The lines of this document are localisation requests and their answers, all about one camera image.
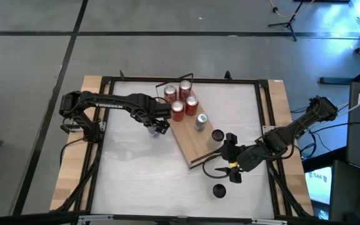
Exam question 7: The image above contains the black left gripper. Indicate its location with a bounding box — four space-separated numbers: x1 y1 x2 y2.
137 99 172 136

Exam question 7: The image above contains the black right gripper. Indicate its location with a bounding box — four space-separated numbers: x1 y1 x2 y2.
214 133 246 184

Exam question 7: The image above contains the red Coke Zero can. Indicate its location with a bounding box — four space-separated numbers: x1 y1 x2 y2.
184 95 199 117
171 101 186 123

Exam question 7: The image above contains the red Coca-Cola classic can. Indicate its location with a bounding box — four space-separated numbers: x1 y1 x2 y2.
178 80 193 103
163 84 178 106

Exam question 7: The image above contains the black stand base beam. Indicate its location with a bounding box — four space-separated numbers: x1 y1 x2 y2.
319 62 360 86

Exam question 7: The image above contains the black tripod stand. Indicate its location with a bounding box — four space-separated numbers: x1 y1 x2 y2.
267 0 317 42

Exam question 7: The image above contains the wooden shelf with black frame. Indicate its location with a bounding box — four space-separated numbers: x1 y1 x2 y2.
155 73 231 169

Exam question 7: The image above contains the black table frame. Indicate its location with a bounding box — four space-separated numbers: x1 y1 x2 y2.
51 71 314 225

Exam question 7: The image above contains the black floor cable bundle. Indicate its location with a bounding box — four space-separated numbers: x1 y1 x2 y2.
291 106 349 160

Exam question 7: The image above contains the white cable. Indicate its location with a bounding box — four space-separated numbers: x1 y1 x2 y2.
336 89 360 114

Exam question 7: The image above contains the yellow floor cable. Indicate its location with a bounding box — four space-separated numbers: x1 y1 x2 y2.
269 0 315 18

